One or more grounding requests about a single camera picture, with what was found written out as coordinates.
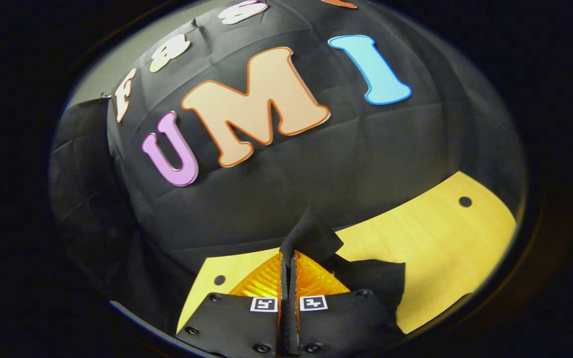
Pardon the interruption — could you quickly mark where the black button shirt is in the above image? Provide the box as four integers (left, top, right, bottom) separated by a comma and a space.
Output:
279, 206, 407, 325

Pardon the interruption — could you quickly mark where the black backdrop cloth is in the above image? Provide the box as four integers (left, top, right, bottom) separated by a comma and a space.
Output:
50, 0, 528, 329

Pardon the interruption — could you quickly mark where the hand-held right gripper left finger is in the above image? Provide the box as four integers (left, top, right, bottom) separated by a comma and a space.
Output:
176, 250, 290, 358

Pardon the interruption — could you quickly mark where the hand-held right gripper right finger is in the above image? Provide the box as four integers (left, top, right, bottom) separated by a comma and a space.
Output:
289, 250, 406, 357

